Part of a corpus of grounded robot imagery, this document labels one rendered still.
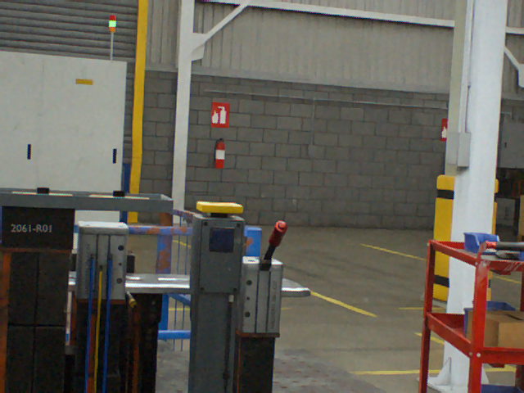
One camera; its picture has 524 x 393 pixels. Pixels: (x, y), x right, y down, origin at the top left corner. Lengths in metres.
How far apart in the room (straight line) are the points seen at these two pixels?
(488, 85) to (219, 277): 4.24
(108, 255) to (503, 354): 2.33
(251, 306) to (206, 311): 0.19
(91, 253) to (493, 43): 4.24
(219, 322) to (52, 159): 8.30
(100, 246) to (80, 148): 8.19
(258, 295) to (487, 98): 4.05
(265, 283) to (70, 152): 8.17
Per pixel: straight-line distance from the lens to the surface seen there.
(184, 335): 3.79
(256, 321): 1.68
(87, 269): 1.63
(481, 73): 5.61
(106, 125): 9.86
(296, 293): 1.81
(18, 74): 9.73
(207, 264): 1.49
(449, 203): 8.81
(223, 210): 1.49
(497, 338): 3.77
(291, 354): 2.77
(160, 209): 1.44
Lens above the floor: 1.24
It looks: 3 degrees down
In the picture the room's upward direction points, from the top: 3 degrees clockwise
